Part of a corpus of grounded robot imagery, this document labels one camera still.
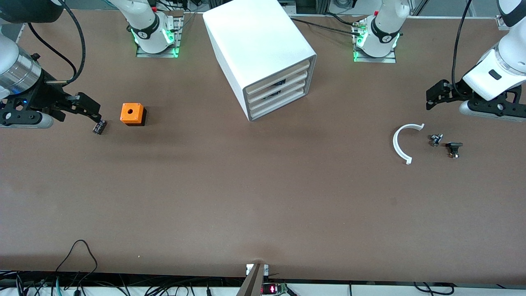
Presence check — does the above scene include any white curved plastic bracket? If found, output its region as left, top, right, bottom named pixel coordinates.
left=393, top=123, right=425, bottom=165

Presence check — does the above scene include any white drawer cabinet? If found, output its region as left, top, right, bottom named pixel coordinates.
left=203, top=0, right=317, bottom=122

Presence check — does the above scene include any black button mounting collar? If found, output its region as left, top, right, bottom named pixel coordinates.
left=445, top=142, right=464, bottom=159

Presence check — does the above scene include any white drawer holding green button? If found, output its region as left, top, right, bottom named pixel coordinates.
left=249, top=80, right=309, bottom=112

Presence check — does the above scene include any orange button enclosure box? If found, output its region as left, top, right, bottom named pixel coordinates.
left=120, top=103, right=147, bottom=126

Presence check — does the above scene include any small device with red display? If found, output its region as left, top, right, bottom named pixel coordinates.
left=262, top=282, right=289, bottom=295

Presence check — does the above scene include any white drawer holding red button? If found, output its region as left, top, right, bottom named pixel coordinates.
left=247, top=71, right=309, bottom=104

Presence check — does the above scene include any white drawer holding orange button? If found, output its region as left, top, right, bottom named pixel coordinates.
left=245, top=59, right=311, bottom=96

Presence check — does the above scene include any black cable on table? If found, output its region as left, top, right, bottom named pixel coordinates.
left=325, top=12, right=364, bottom=28
left=290, top=18, right=364, bottom=37

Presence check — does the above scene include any thin black looped cable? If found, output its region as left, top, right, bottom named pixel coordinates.
left=55, top=240, right=99, bottom=275

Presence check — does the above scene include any empty white drawer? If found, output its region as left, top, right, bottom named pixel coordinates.
left=251, top=88, right=309, bottom=120

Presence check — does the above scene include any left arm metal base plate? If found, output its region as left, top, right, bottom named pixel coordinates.
left=353, top=21, right=397, bottom=63

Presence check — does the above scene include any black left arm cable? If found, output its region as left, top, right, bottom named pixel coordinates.
left=451, top=0, right=473, bottom=86

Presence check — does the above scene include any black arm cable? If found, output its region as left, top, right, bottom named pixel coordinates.
left=25, top=0, right=87, bottom=85
left=451, top=0, right=473, bottom=86

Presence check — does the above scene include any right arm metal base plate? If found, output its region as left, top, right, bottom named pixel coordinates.
left=136, top=12, right=182, bottom=58

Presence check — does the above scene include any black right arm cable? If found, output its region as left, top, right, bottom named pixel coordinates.
left=25, top=0, right=87, bottom=85

